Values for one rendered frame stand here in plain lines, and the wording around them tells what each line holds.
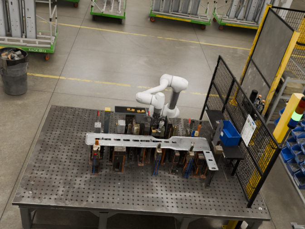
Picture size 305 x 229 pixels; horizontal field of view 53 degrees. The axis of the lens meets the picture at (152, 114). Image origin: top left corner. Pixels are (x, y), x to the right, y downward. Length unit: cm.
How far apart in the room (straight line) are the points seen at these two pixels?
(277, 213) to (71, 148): 284
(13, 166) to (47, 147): 95
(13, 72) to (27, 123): 94
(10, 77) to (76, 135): 217
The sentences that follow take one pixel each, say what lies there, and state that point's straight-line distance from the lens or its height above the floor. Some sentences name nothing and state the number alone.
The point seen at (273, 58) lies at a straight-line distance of 521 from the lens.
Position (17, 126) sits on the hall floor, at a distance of 518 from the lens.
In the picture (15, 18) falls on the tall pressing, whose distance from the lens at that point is 716.
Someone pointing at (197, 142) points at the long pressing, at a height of 100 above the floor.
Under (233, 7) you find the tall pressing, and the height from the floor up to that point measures 67.
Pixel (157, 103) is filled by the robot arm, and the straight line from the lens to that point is 304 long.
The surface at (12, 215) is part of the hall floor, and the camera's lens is 402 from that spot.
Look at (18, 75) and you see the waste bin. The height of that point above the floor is 40.
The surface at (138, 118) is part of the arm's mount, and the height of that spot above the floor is 76.
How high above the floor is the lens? 320
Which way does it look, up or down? 35 degrees down
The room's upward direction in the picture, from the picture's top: 11 degrees clockwise
